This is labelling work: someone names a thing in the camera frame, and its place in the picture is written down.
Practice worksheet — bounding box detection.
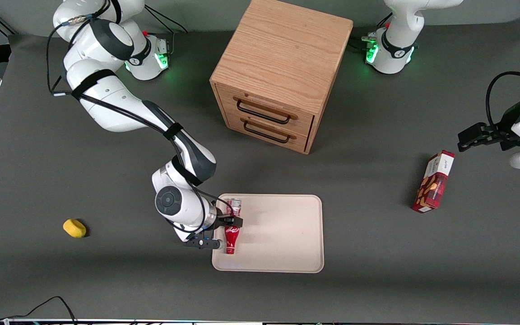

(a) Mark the yellow sponge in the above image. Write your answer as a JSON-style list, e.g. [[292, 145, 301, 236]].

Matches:
[[63, 219, 87, 238]]

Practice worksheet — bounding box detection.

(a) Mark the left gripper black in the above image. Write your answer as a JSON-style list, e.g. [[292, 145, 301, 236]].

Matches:
[[457, 98, 520, 153]]

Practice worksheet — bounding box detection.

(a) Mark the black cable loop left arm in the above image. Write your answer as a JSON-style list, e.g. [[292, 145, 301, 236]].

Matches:
[[486, 71, 520, 131]]

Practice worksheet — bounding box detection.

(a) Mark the wooden upper drawer front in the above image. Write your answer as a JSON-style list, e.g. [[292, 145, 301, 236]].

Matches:
[[216, 85, 316, 136]]

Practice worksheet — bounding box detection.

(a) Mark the red cracker box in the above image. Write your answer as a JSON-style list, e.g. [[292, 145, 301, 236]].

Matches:
[[412, 150, 455, 214]]

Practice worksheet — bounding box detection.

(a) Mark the black upper drawer handle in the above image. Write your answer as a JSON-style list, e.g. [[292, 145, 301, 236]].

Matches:
[[236, 100, 292, 125]]

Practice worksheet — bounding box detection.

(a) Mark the black cable behind right base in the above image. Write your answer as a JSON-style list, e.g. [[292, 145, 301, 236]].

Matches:
[[144, 5, 189, 35]]

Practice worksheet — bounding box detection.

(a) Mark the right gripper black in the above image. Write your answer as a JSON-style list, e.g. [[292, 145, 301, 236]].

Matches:
[[214, 208, 244, 235]]

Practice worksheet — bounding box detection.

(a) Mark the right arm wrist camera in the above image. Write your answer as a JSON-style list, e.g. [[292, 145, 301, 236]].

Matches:
[[173, 226, 223, 251]]

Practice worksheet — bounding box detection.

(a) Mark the black drawer handle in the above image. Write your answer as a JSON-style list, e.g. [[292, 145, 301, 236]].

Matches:
[[236, 100, 292, 125], [243, 121, 292, 144]]

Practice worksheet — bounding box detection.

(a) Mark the red coke bottle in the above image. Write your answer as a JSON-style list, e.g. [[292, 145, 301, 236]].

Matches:
[[223, 198, 243, 255]]

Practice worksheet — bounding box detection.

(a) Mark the wooden lower drawer front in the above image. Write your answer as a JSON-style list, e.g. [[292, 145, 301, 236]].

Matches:
[[223, 110, 311, 153]]

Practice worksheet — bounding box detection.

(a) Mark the black lower drawer handle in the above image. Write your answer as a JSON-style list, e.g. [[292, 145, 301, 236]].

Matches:
[[243, 121, 292, 144]]

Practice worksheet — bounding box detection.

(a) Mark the wooden drawer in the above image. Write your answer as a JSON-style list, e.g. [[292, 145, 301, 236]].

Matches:
[[216, 85, 316, 136], [223, 110, 311, 153]]

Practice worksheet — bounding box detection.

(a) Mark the cream plastic tray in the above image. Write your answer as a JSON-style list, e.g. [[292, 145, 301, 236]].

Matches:
[[212, 194, 325, 274]]

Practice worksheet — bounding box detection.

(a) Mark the wooden drawer cabinet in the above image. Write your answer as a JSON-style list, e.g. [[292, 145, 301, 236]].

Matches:
[[209, 0, 354, 155]]

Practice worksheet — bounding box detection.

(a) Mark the black cable at table edge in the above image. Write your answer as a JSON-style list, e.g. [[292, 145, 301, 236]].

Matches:
[[0, 296, 78, 325]]

